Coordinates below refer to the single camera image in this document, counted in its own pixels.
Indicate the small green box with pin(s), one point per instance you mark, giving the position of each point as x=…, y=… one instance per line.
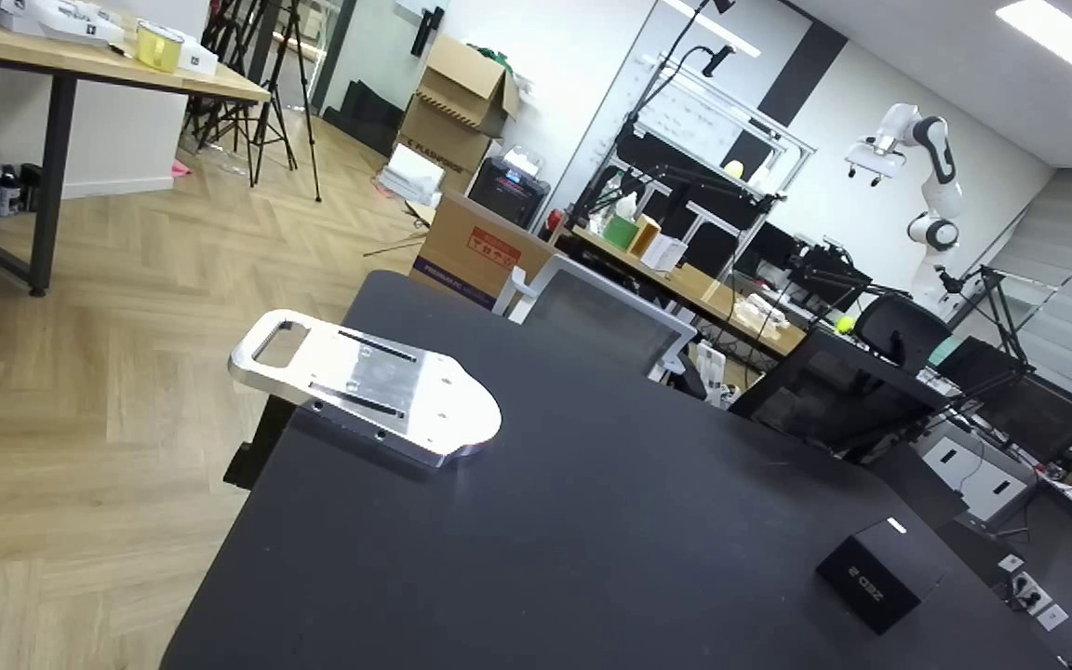
x=618, y=233

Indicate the white device on wooden table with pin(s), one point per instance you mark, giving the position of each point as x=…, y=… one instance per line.
x=63, y=21

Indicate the black flat monitor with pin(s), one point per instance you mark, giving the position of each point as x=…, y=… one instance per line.
x=1033, y=403

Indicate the black rectangular box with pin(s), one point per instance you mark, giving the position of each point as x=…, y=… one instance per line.
x=867, y=582

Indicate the grey framed monitor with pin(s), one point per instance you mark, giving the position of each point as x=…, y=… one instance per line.
x=603, y=310

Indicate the white desk power strip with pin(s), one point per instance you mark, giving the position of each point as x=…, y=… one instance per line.
x=1038, y=601

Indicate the small yellow box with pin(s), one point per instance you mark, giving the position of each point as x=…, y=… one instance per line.
x=157, y=46

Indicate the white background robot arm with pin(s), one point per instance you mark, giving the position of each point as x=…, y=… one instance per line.
x=924, y=160

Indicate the small white box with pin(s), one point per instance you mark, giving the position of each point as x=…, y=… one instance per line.
x=200, y=55

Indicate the wooden table with black legs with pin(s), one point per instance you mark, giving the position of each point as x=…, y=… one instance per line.
x=100, y=62

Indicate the long ceiling light panel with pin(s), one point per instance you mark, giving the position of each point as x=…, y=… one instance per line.
x=1068, y=41

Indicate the open brown cardboard box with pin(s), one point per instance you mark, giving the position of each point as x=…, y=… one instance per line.
x=468, y=74

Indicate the black camera tripod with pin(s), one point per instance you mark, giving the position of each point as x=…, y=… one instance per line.
x=264, y=98

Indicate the black metal shelf rack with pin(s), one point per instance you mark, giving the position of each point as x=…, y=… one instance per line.
x=698, y=173

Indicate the black table clamp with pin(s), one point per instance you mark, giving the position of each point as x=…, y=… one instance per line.
x=260, y=443

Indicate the white square case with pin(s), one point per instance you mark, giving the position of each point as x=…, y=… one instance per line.
x=978, y=479

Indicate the cardboard box with red print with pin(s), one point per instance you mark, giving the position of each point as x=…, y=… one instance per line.
x=482, y=250

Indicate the black office chair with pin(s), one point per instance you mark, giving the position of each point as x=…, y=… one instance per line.
x=902, y=328

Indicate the long wooden desk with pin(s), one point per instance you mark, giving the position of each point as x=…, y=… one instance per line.
x=698, y=289

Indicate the black printer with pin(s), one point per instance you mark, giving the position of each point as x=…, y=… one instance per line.
x=506, y=192

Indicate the yellow-green tennis ball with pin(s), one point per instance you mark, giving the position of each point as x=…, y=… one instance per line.
x=846, y=326

